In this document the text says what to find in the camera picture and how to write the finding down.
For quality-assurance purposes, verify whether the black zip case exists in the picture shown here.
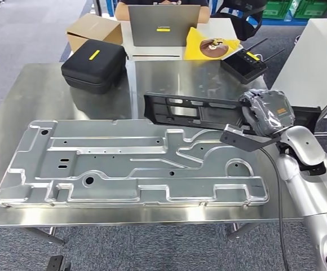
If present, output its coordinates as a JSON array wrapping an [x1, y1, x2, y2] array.
[[60, 39, 127, 95]]

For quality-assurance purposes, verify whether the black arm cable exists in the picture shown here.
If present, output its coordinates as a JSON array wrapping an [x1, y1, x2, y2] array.
[[261, 147, 291, 271]]

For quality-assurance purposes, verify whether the brown cardboard box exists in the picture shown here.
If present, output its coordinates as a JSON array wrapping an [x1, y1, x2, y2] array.
[[65, 13, 124, 53]]

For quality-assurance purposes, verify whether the yellow bag with brown bear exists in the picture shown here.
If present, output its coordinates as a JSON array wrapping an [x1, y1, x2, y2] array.
[[184, 27, 243, 62]]

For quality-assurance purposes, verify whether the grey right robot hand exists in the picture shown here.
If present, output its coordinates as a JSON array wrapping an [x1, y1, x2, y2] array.
[[239, 89, 296, 138]]

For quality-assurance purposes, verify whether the silver metal panel part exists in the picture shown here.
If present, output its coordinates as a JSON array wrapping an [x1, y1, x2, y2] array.
[[0, 119, 270, 209]]

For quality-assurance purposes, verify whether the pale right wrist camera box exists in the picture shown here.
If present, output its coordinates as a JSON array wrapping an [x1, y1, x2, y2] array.
[[219, 124, 282, 153]]

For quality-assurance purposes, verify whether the green plastic crate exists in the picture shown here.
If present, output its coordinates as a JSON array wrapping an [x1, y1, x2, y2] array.
[[262, 0, 294, 20], [293, 0, 327, 19]]

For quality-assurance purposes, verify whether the white cabinet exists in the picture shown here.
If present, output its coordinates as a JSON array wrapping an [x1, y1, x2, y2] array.
[[270, 18, 327, 120]]

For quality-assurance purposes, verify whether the black remote controller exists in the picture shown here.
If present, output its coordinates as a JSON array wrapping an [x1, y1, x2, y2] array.
[[220, 37, 285, 85]]

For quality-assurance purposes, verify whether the black plastic bracket part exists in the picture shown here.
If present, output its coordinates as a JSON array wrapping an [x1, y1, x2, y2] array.
[[143, 91, 322, 136]]

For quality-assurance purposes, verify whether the person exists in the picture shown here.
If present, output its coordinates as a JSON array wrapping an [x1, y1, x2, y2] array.
[[115, 0, 211, 24]]

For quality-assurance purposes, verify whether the black office chair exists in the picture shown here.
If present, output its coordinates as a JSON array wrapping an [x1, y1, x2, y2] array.
[[211, 0, 267, 42]]

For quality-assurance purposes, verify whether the black robot foot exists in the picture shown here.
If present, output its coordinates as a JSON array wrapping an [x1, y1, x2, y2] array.
[[45, 255, 72, 271]]

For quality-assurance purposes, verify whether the blue storage rack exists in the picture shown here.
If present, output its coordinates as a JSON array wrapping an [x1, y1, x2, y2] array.
[[104, 0, 327, 28]]

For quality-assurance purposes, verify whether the grey laptop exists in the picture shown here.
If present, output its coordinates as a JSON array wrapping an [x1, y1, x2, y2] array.
[[128, 4, 201, 48]]

